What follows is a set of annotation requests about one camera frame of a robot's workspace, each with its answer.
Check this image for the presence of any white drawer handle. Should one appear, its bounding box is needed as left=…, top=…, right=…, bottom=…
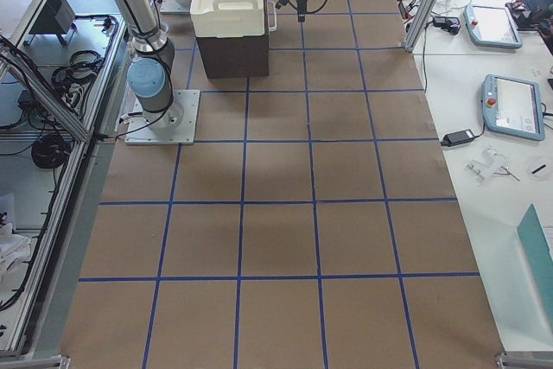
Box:
left=267, top=0, right=277, bottom=33

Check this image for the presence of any dark brown wooden cabinet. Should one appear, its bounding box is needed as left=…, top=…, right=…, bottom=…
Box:
left=196, top=34, right=270, bottom=79

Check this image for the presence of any blue teach pendant far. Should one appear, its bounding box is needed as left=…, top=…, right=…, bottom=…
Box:
left=463, top=3, right=522, bottom=49

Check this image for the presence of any blue teach pendant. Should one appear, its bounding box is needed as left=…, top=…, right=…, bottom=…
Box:
left=481, top=74, right=545, bottom=142
left=463, top=3, right=522, bottom=49

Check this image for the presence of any black power adapter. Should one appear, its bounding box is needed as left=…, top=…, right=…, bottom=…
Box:
left=441, top=129, right=475, bottom=147

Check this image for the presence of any blue teach pendant near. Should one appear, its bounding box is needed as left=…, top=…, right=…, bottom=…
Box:
left=481, top=74, right=545, bottom=142

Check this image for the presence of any black electronics box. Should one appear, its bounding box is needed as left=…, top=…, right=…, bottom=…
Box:
left=29, top=0, right=76, bottom=35

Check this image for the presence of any teal folder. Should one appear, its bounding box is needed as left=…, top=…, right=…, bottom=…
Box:
left=517, top=204, right=552, bottom=327

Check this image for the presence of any white crumpled cloth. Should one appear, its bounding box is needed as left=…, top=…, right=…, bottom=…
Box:
left=0, top=194, right=32, bottom=283

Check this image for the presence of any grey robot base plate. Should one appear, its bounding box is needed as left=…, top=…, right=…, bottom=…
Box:
left=124, top=90, right=200, bottom=145

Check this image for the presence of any black coiled cable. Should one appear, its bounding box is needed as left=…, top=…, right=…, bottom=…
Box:
left=30, top=133, right=71, bottom=170

